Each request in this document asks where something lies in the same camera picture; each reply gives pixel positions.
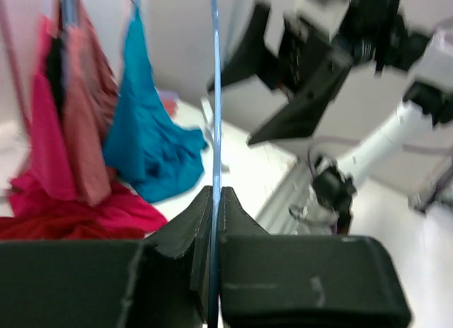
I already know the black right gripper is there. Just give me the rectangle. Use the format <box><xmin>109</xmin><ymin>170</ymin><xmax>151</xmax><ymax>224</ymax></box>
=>
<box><xmin>221</xmin><ymin>0</ymin><xmax>430</xmax><ymax>145</ymax></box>

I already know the teal blue t-shirt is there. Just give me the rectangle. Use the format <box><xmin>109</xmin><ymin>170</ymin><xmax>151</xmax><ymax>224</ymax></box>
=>
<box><xmin>103</xmin><ymin>6</ymin><xmax>207</xmax><ymax>203</ymax></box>

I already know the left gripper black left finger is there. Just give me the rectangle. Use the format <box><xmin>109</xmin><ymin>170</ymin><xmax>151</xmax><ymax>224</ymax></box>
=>
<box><xmin>1</xmin><ymin>186</ymin><xmax>212</xmax><ymax>327</ymax></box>

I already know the light blue wire hanger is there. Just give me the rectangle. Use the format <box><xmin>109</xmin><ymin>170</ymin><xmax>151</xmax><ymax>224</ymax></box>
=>
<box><xmin>207</xmin><ymin>0</ymin><xmax>222</xmax><ymax>328</ymax></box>

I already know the lavender cloth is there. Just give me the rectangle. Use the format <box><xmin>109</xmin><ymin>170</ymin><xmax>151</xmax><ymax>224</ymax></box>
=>
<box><xmin>157</xmin><ymin>89</ymin><xmax>179</xmax><ymax>102</ymax></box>

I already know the aluminium table rail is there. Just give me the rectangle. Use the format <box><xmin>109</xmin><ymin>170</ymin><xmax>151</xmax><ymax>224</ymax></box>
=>
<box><xmin>256</xmin><ymin>161</ymin><xmax>311</xmax><ymax>234</ymax></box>

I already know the magenta pink t-shirt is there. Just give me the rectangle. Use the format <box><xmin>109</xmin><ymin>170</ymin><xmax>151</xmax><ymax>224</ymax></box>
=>
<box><xmin>8</xmin><ymin>16</ymin><xmax>167</xmax><ymax>235</ymax></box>

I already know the salmon pink t-shirt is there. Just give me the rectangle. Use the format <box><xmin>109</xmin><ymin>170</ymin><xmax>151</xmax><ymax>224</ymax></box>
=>
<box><xmin>62</xmin><ymin>0</ymin><xmax>117</xmax><ymax>205</ymax></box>

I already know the dark red t-shirt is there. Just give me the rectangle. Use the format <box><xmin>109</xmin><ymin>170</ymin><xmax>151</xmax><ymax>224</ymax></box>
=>
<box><xmin>1</xmin><ymin>216</ymin><xmax>145</xmax><ymax>240</ymax></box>

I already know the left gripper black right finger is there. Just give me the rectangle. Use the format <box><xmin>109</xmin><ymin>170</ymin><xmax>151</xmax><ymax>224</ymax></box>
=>
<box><xmin>219</xmin><ymin>187</ymin><xmax>411</xmax><ymax>327</ymax></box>

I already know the black garment on hanger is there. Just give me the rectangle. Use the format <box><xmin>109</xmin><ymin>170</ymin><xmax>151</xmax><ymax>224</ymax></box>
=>
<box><xmin>45</xmin><ymin>38</ymin><xmax>65</xmax><ymax>118</ymax></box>

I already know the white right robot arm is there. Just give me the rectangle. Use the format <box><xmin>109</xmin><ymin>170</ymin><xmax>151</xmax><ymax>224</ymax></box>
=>
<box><xmin>208</xmin><ymin>0</ymin><xmax>452</xmax><ymax>234</ymax></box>

